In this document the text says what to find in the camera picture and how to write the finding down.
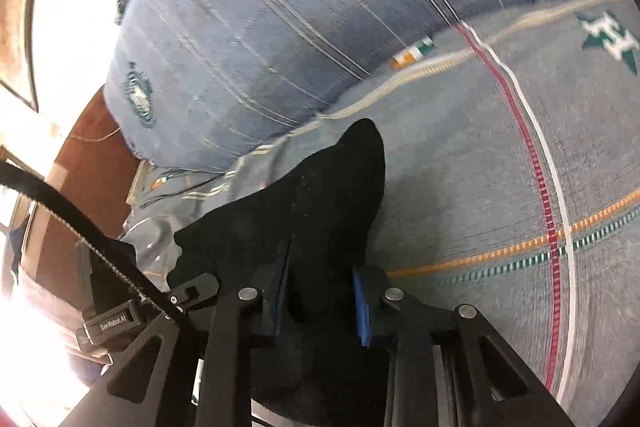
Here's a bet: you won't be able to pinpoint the black pants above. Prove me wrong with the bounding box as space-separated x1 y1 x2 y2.
168 118 388 426

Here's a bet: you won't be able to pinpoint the brown wooden headboard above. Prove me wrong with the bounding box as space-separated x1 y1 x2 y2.
20 90 139 329

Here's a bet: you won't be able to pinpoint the grey patterned bed sheet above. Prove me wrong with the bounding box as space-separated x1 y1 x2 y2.
124 0 639 426

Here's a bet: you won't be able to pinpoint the black toothed strap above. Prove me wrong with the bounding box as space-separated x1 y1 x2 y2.
0 159 189 325

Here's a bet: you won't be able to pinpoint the framed picture on wall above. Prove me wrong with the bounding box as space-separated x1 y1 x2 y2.
1 0 39 113

